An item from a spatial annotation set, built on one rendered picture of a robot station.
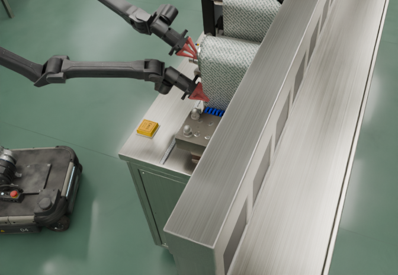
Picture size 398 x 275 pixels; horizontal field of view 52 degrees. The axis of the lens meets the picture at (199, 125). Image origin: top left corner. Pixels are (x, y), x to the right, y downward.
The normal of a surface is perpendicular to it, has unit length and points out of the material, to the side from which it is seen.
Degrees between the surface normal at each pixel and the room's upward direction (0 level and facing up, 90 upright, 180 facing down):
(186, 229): 0
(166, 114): 0
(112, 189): 0
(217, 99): 90
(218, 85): 90
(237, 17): 92
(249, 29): 92
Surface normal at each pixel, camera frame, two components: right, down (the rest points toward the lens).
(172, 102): -0.08, -0.68
